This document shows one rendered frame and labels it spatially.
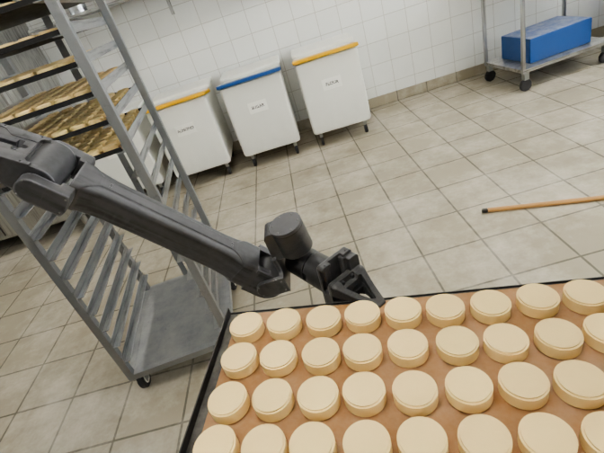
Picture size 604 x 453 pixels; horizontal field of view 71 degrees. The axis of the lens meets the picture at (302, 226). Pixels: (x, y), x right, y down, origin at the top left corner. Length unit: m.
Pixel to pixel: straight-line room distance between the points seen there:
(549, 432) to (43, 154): 0.69
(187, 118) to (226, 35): 0.93
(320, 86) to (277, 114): 0.42
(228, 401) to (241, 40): 3.86
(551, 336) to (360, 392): 0.23
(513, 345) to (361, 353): 0.18
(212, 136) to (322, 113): 0.96
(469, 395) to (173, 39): 4.05
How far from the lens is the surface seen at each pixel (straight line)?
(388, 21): 4.38
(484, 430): 0.50
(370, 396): 0.52
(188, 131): 3.76
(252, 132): 3.72
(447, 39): 4.58
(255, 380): 0.59
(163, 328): 2.15
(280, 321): 0.62
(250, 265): 0.72
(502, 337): 0.57
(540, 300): 0.62
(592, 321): 0.61
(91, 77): 1.45
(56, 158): 0.70
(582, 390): 0.54
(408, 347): 0.56
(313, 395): 0.53
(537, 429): 0.51
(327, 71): 3.64
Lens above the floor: 1.37
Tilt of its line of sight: 30 degrees down
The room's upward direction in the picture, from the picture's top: 19 degrees counter-clockwise
